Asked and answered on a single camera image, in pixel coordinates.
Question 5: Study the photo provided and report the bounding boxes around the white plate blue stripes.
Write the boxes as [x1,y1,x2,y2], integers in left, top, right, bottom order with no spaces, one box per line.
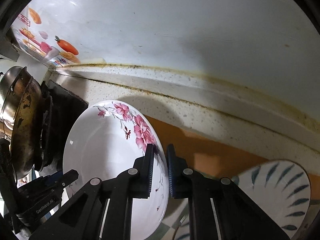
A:
[172,159,311,240]

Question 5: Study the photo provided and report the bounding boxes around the white plate pink flowers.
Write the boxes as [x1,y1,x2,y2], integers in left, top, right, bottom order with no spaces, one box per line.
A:
[63,100,169,239]

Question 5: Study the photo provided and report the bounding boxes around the green white checkered tablecloth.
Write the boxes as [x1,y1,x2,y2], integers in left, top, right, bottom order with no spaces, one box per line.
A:
[147,116,267,239]

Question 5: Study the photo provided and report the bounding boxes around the black frying pan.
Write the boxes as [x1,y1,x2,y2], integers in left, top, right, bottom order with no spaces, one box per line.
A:
[1,66,42,179]

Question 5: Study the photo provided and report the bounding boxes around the black induction cooktop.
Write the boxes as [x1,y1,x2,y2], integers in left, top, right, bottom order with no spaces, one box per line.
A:
[34,80,88,172]

